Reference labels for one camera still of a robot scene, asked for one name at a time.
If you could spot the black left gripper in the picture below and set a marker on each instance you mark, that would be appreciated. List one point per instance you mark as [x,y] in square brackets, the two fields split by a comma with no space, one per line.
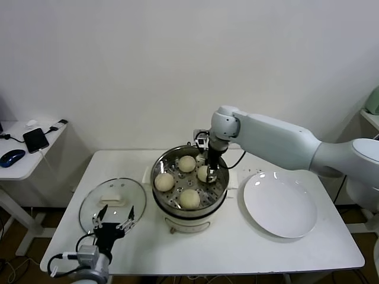
[108,232]

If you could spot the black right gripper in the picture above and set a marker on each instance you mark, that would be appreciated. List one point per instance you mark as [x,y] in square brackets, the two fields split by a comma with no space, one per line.
[213,156]

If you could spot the white steamed baozi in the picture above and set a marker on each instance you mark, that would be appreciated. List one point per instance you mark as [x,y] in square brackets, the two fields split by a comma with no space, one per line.
[189,198]
[202,174]
[187,164]
[164,182]

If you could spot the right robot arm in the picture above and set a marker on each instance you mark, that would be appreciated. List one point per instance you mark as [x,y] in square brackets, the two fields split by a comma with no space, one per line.
[281,139]

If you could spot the steel steamer basket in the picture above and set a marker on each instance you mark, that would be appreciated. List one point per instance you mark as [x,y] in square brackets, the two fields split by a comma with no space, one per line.
[183,183]

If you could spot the white electric cooker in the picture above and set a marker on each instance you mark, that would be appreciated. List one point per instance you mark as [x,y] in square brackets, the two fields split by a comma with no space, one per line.
[186,223]

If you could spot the white round plate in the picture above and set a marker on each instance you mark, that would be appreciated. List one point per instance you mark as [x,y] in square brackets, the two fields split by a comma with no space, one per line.
[275,207]

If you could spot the black usb adapter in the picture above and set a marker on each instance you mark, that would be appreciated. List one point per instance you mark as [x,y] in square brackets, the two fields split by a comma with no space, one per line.
[62,122]

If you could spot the white side table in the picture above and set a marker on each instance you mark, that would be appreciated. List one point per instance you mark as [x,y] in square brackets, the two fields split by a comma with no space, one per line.
[17,174]

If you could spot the black smartphone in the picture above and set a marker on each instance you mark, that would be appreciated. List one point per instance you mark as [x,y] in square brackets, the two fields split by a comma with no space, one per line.
[36,140]

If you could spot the blue computer mouse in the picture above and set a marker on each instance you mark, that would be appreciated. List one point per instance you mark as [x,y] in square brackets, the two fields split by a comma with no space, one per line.
[12,157]

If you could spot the small white object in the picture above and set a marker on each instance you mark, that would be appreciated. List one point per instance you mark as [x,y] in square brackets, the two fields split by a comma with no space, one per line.
[31,124]

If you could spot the mint green appliance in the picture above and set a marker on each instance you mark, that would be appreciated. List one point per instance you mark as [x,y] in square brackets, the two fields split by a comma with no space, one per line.
[373,102]

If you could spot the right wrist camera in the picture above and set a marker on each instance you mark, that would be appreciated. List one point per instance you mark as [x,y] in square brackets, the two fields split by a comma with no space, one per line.
[201,139]

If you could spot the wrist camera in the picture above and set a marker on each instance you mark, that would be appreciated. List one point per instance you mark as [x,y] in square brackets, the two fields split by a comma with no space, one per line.
[201,139]
[88,253]

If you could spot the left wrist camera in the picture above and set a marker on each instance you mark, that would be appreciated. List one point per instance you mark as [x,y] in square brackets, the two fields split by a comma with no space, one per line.
[88,253]

